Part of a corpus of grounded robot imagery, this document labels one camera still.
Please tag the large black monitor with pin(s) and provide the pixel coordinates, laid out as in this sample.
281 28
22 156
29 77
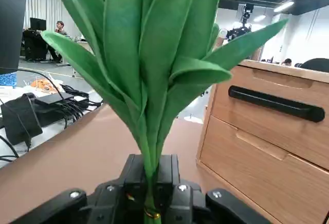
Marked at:
10 28

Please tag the wooden drawer box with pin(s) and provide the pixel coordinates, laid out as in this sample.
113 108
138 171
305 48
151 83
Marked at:
257 162

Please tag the blue patterned box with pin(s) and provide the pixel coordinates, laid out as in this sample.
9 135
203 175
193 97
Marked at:
7 80

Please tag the black camera rig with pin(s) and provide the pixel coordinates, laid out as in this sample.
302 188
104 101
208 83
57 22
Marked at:
241 30

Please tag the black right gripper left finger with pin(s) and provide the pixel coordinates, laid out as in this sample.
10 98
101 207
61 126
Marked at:
110 203

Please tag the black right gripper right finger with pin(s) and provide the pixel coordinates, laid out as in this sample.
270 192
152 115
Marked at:
180 203

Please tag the black office chair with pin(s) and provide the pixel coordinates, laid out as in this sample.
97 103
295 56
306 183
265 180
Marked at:
316 64

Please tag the orange and white item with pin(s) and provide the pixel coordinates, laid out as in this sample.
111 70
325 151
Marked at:
42 84

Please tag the person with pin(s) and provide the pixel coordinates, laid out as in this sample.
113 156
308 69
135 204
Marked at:
60 26
287 62

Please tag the small black monitor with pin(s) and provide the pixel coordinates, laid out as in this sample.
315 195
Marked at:
38 23

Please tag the red tulip bouquet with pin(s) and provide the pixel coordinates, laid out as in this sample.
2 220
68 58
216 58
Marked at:
159 54

